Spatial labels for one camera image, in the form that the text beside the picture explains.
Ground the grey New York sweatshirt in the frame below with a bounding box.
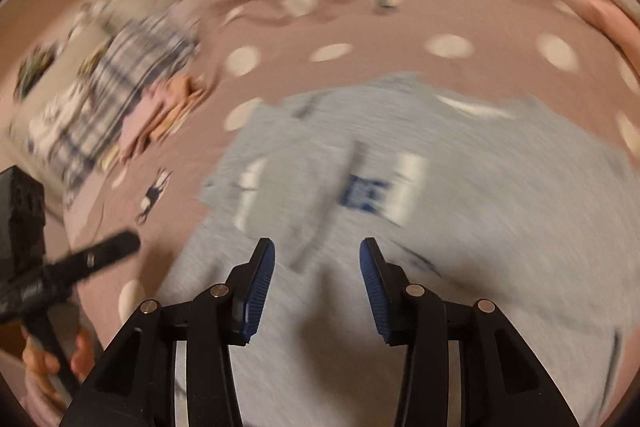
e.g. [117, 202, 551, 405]
[158, 74, 639, 426]

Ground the blue plaid cloth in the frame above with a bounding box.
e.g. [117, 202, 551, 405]
[25, 15, 196, 198]

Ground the folded pink garment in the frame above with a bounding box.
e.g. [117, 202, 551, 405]
[588, 0, 639, 63]

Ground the pink and orange clothes pile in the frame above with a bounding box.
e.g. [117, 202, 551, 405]
[118, 74, 206, 165]

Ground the person's left hand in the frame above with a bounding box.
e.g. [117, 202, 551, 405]
[22, 327, 96, 409]

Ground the pink polka dot bedspread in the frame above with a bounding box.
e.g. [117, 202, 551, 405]
[66, 0, 639, 341]

